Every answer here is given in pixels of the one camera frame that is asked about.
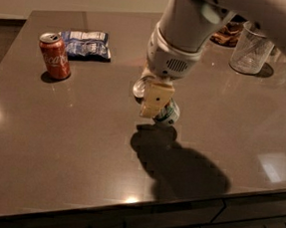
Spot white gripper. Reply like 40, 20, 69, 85
139, 23, 201, 118

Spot green white 7up can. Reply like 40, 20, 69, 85
133, 80, 180, 126

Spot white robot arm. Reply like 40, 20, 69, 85
140, 0, 286, 117

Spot red coca-cola can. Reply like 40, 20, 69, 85
39, 33, 71, 80

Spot blue white chip bag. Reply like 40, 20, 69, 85
59, 31, 111, 62

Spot glass jar with black lid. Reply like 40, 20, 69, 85
210, 15, 246, 48

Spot clear plastic cup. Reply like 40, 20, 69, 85
229, 21, 274, 75

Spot dark cabinet drawers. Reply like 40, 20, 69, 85
0, 192, 286, 228

